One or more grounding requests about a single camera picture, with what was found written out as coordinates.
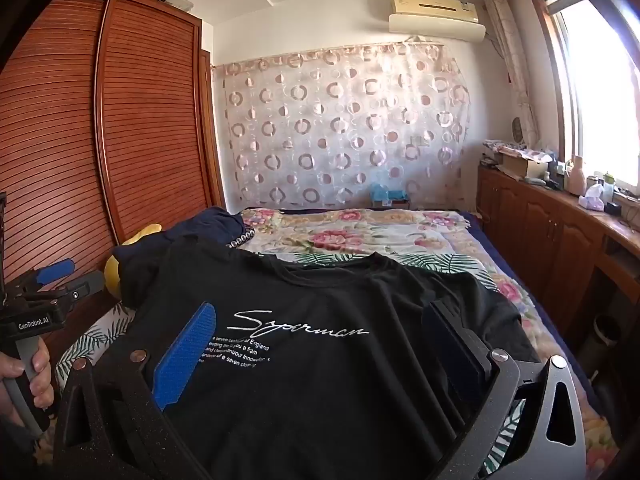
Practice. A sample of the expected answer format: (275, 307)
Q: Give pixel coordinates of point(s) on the sheer circle-patterned curtain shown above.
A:
(340, 125)

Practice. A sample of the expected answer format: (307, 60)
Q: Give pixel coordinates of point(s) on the wooden louvered wardrobe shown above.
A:
(150, 110)

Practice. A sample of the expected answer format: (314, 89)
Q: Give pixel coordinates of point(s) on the floral blanket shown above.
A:
(350, 235)

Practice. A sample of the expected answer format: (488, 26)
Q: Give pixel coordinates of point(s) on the blue tissue box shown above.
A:
(385, 194)

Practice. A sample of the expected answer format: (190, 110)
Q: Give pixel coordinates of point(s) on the long wooden cabinet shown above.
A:
(540, 230)

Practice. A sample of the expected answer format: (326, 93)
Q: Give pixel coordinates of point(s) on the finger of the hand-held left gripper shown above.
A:
(55, 270)
(82, 285)

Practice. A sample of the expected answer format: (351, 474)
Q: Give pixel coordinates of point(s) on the beige floral window curtain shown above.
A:
(515, 70)

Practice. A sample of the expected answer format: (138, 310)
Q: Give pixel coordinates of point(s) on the soft tissue pack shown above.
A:
(591, 199)

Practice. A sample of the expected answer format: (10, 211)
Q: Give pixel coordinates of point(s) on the green cap bottle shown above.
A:
(608, 187)

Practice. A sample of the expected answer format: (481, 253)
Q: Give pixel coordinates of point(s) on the small round fan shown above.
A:
(517, 130)

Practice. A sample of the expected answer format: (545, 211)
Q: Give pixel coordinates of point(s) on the pile of printed packets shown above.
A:
(500, 150)

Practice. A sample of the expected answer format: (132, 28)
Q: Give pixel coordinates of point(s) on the wooden framed window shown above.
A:
(595, 85)

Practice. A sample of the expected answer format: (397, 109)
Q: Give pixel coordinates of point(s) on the pink thermos jug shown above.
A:
(575, 177)

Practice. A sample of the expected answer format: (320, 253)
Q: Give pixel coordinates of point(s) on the dark waste bin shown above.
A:
(607, 335)

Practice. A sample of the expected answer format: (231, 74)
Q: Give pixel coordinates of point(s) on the open cardboard box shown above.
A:
(525, 166)

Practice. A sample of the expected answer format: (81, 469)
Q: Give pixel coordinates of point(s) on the navy paisley patterned cloth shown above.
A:
(240, 239)

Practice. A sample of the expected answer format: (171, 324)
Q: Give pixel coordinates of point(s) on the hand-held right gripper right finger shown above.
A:
(450, 350)

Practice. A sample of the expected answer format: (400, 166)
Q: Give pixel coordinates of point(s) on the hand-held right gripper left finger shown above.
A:
(185, 355)

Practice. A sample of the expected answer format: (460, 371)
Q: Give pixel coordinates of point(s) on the black printed T-shirt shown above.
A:
(325, 385)

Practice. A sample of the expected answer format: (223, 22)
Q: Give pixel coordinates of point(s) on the small grey box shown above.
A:
(177, 2)

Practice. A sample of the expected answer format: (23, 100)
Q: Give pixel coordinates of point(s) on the leaf-printed bed sheet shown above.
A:
(435, 260)

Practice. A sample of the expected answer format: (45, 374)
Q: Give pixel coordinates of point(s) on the small black box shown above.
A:
(612, 208)

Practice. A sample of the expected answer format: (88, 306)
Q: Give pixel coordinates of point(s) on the person's left hand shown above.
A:
(42, 380)

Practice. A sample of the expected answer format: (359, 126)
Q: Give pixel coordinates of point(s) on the folded navy cloth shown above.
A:
(215, 225)

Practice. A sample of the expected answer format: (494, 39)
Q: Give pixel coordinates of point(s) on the wall air conditioner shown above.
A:
(435, 22)

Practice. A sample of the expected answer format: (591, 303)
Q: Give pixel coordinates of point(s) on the yellow plush toy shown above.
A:
(112, 272)

